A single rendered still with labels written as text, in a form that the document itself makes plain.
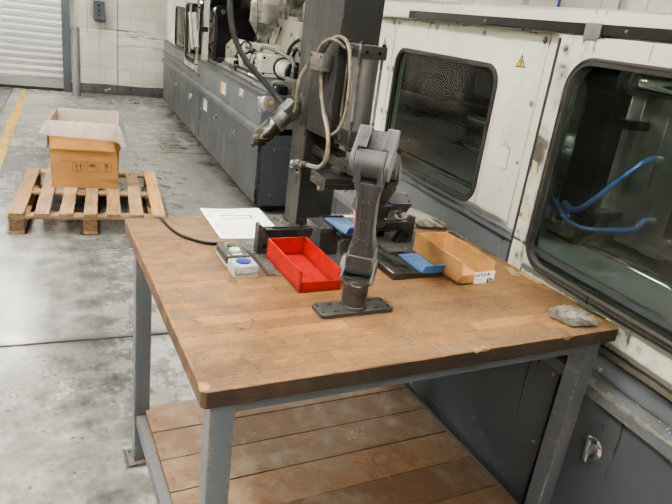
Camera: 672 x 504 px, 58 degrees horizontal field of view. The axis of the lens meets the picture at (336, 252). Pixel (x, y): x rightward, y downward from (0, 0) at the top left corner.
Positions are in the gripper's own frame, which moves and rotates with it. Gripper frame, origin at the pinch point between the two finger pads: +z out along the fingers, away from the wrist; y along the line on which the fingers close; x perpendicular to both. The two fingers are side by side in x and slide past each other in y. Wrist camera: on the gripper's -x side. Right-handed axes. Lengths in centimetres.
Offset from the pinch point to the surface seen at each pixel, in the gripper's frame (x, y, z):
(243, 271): 34.8, -7.9, 7.3
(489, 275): -34.8, -21.5, -5.1
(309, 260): 12.1, -2.4, 11.0
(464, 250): -35.9, -8.3, 0.0
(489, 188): -65, 21, 2
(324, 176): 8.4, 14.8, -6.4
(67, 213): 49, 193, 220
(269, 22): -140, 397, 179
